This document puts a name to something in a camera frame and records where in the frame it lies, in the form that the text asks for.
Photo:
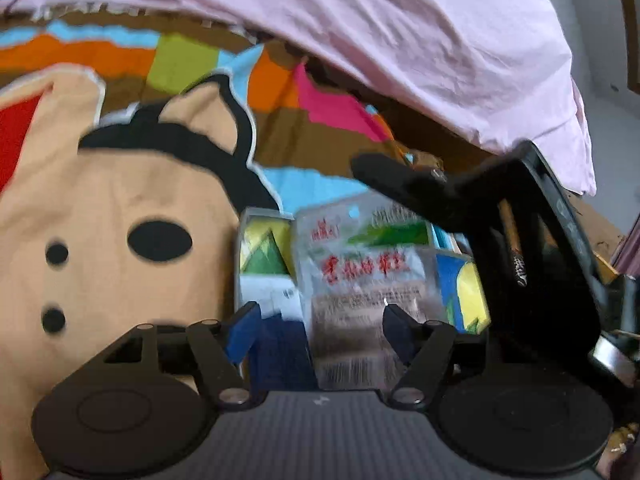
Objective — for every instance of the blue and yellow snack bag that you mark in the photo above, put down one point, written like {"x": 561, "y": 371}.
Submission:
{"x": 265, "y": 265}

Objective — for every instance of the wooden bed frame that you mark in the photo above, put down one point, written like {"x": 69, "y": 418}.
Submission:
{"x": 631, "y": 35}

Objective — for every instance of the pink bed sheet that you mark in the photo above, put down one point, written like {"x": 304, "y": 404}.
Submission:
{"x": 400, "y": 25}

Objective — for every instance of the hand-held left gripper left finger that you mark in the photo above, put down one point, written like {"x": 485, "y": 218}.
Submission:
{"x": 242, "y": 331}

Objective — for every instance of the clear packet with red print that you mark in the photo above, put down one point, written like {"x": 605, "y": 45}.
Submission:
{"x": 360, "y": 280}

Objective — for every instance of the cartoon printed blanket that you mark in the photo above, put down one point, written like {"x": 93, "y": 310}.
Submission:
{"x": 125, "y": 210}

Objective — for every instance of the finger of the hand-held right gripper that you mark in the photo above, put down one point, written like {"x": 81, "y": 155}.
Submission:
{"x": 400, "y": 180}

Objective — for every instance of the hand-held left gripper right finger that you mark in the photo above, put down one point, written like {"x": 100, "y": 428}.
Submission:
{"x": 398, "y": 334}

